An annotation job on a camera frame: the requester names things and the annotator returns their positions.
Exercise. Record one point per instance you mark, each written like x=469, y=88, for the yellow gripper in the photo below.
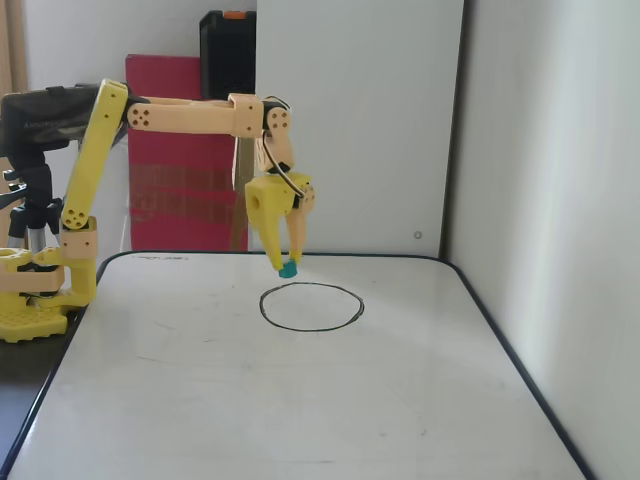
x=270, y=199

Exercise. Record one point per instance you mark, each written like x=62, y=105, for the green cube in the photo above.
x=288, y=270

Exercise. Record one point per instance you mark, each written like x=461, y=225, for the yellow and beige robot arm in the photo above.
x=200, y=117

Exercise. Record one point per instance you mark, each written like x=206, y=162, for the yellow perforated robot base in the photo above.
x=30, y=322

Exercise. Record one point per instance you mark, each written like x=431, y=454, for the black drawn circle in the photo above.
x=260, y=303

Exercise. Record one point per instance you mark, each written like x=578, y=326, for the white upright panel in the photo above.
x=350, y=125

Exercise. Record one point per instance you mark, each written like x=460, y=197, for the red cardboard box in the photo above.
x=175, y=165

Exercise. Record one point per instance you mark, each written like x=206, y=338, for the black tool case orange latch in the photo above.
x=227, y=60

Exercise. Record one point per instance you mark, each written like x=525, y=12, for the beige curtain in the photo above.
x=12, y=45

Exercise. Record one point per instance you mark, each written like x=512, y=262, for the white whiteboard with dark frame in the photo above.
x=300, y=400

